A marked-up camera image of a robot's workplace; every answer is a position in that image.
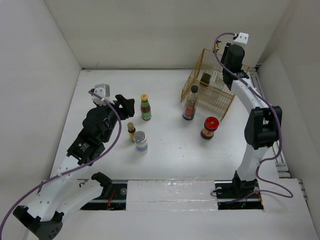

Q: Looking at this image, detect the aluminium side rail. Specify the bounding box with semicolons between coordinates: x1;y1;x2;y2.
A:
249;67;292;179

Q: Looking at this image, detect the silver lid spice jar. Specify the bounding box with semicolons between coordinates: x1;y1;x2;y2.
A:
133;131;148;154

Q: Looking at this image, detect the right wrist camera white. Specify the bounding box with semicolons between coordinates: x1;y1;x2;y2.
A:
233;32;249;45

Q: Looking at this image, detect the yellow cap sauce bottle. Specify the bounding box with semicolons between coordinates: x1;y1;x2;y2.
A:
140;93;152;121

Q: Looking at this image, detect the dark liquid oil bottle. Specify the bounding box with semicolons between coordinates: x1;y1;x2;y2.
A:
199;39;222;87

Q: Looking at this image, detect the gold wire basket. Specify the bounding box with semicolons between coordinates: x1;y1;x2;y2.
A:
180;48;235;120

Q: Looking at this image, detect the clear glass oil bottle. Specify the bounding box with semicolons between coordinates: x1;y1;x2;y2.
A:
215;43;220;51

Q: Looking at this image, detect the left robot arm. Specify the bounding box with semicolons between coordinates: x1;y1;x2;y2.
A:
13;94;135;240

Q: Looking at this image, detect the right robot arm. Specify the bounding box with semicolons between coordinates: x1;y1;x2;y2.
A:
215;43;283;200

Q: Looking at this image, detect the small brown bottle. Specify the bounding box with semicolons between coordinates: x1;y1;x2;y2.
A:
127;122;136;142

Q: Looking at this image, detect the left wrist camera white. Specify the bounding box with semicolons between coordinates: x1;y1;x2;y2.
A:
91;83;113;106

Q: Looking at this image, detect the black cap vinegar bottle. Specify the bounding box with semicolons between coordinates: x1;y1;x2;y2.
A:
182;85;199;121

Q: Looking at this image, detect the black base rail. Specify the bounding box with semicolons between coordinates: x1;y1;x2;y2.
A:
82;179;264;212

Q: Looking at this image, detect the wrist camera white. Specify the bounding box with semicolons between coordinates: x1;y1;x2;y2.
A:
233;32;249;45
91;83;113;106

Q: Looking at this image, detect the red lid sauce jar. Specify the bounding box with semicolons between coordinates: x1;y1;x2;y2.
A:
200;116;220;140

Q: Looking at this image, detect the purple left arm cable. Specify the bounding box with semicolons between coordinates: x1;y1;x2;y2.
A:
0;90;123;233

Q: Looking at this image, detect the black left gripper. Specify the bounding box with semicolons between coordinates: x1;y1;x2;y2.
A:
96;94;134;143

